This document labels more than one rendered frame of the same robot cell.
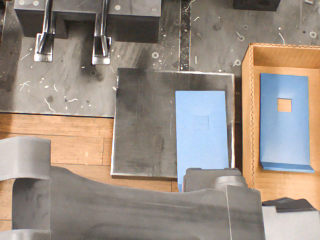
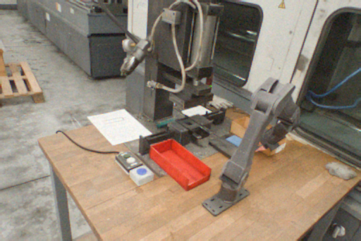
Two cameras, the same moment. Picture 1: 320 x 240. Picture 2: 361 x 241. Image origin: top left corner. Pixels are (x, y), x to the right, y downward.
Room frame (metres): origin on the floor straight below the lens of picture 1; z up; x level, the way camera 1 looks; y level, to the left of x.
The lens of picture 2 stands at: (-0.43, 0.88, 1.61)
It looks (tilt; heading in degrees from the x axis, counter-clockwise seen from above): 29 degrees down; 322
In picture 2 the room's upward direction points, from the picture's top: 8 degrees clockwise
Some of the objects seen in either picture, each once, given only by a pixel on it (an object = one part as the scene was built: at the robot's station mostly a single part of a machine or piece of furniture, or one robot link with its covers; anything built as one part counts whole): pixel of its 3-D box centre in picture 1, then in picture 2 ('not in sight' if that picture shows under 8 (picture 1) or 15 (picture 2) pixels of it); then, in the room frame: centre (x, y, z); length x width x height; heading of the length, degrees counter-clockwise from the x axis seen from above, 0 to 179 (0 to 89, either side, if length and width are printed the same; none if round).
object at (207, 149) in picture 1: (203, 140); (243, 141); (0.27, -0.06, 0.93); 0.15 x 0.07 x 0.03; 8
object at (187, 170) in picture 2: not in sight; (178, 162); (0.27, 0.31, 0.93); 0.25 x 0.12 x 0.06; 6
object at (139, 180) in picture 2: not in sight; (141, 177); (0.29, 0.47, 0.90); 0.07 x 0.07 x 0.06; 6
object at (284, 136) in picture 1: (286, 121); not in sight; (0.32, -0.17, 0.92); 0.15 x 0.07 x 0.03; 4
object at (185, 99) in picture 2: not in sight; (184, 70); (0.53, 0.15, 1.22); 0.26 x 0.18 x 0.30; 6
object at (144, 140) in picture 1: (174, 124); (232, 145); (0.29, -0.01, 0.91); 0.17 x 0.16 x 0.02; 96
